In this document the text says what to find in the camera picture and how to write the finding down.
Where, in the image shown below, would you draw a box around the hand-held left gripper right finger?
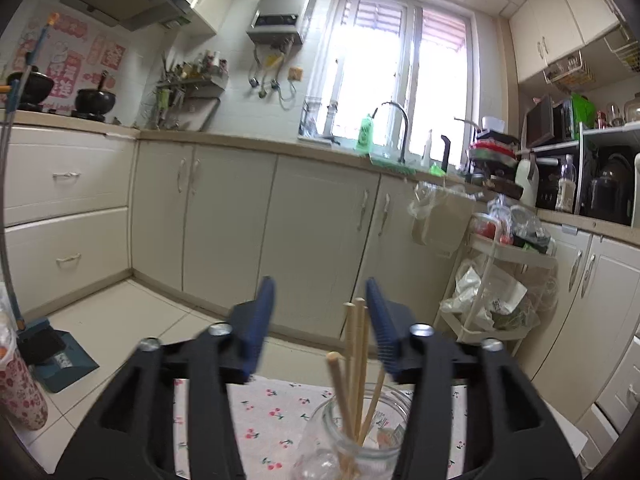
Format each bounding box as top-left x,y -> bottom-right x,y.
364,277 -> 586,480

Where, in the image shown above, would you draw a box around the metal mop handle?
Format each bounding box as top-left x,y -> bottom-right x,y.
0,12 -> 56,331

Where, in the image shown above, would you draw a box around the white stool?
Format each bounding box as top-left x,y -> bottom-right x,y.
545,400 -> 590,461

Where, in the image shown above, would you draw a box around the cooking oil bottle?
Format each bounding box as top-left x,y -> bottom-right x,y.
555,155 -> 578,213

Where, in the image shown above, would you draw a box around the white plastic bag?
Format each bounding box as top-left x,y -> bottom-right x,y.
440,265 -> 543,331

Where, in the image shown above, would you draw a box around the clear glass jar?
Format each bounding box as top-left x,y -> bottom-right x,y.
290,382 -> 426,480

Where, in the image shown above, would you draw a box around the kitchen window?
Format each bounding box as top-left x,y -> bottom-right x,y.
300,0 -> 476,171

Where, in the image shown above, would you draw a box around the green dish mat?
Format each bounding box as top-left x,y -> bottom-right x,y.
370,156 -> 417,176

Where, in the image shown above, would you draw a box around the white storage trolley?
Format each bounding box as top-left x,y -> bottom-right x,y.
432,232 -> 558,356

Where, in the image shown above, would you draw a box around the black wok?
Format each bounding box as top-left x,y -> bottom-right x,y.
5,72 -> 56,111
75,71 -> 117,122

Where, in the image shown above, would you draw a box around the green dish soap bottle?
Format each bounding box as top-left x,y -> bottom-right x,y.
355,114 -> 376,153

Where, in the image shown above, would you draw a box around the cherry print tablecloth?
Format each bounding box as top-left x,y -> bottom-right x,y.
172,375 -> 468,480

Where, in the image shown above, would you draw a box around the wall utensil rack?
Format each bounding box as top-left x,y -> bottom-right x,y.
150,50 -> 231,131

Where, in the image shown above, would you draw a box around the cream upper corner cabinets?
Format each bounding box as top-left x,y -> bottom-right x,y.
507,0 -> 640,83

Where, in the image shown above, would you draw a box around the cream sink cabinet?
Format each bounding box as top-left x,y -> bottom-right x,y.
130,137 -> 471,341

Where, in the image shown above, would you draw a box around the white wire basket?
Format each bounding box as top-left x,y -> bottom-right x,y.
602,25 -> 640,73
542,50 -> 598,86

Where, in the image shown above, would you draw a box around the clear plastic container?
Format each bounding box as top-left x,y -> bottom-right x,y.
302,95 -> 341,141

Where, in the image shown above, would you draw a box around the cream cabinet with drawers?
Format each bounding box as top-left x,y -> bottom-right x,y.
515,210 -> 640,436

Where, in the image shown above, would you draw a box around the grey water heater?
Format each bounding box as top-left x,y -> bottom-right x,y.
246,0 -> 319,46

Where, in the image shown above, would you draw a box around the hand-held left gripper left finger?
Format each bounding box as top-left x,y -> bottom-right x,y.
55,275 -> 277,480

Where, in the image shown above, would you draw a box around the floral trash bin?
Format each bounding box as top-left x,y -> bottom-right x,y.
0,310 -> 51,431

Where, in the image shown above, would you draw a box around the microwave oven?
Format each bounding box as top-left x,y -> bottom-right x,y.
522,95 -> 581,148

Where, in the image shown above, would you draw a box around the blue dustpan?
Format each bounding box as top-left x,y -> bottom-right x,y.
17,317 -> 101,393

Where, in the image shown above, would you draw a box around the water heater hoses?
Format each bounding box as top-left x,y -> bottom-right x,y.
247,42 -> 301,111

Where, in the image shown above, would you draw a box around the stack of pans and dishes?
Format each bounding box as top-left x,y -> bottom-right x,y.
465,130 -> 523,196

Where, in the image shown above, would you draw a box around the bunch of wooden chopsticks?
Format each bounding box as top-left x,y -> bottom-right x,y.
325,297 -> 388,480

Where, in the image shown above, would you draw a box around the green plastic bag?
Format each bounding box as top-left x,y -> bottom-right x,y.
570,92 -> 597,131

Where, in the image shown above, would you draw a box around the curved sink faucet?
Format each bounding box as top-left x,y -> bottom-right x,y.
374,101 -> 412,166

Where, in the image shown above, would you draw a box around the pink wall stickers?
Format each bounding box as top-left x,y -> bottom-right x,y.
10,12 -> 126,106

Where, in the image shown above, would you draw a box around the white jug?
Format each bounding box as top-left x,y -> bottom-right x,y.
515,157 -> 540,208

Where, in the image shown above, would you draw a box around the bagged groceries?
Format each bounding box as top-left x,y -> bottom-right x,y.
470,195 -> 551,253

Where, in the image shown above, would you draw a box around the hanging bin with bag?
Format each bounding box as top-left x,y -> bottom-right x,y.
410,180 -> 476,253

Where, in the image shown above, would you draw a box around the white counter shelf rack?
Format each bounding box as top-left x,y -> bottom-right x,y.
517,122 -> 640,226

